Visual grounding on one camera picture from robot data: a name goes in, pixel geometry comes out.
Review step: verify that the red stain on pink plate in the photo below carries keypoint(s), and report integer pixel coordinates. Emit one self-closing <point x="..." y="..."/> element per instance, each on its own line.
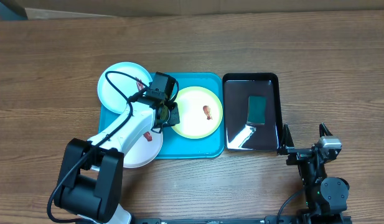
<point x="148" y="136"/>

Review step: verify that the green sponge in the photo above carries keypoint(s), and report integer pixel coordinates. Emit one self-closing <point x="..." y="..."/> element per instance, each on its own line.
<point x="256" y="110"/>

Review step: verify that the pink plate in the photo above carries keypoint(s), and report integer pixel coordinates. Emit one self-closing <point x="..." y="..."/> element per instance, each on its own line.
<point x="143" y="152"/>

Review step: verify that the red stain on blue plate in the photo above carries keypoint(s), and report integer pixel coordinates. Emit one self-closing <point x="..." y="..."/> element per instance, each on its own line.
<point x="140" y="84"/>

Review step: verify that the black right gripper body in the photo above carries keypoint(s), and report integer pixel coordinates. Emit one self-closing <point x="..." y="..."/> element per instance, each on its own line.
<point x="299" y="157"/>

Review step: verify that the light blue plate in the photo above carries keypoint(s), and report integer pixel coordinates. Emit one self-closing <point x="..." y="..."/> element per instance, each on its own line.
<point x="108" y="96"/>

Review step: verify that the yellow green plate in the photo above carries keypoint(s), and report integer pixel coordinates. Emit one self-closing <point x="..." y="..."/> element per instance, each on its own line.
<point x="193" y="122"/>

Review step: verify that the cardboard backdrop panel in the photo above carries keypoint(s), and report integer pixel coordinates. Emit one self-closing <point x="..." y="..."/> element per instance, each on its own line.
<point x="197" y="7"/>

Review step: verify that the red stain on yellow plate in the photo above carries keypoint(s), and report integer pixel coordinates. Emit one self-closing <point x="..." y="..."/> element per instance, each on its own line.
<point x="207" y="112"/>

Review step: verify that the teal plastic tray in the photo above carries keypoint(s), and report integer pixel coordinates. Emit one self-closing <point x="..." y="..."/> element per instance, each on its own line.
<point x="182" y="141"/>

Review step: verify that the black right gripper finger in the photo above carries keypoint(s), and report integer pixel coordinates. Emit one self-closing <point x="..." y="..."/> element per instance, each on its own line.
<point x="286" y="139"/>
<point x="324" y="131"/>

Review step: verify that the black rectangular tray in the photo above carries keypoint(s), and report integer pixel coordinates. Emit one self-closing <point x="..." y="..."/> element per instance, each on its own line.
<point x="239" y="136"/>

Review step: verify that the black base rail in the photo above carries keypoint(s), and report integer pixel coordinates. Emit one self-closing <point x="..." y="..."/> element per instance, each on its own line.
<point x="266" y="220"/>

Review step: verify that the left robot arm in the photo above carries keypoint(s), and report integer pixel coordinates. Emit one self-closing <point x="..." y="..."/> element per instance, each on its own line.
<point x="90" y="179"/>

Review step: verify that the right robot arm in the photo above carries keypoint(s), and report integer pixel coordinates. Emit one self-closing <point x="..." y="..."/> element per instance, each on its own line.
<point x="326" y="197"/>

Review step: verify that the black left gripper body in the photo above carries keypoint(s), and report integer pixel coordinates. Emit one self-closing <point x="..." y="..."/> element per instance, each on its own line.
<point x="172" y="117"/>

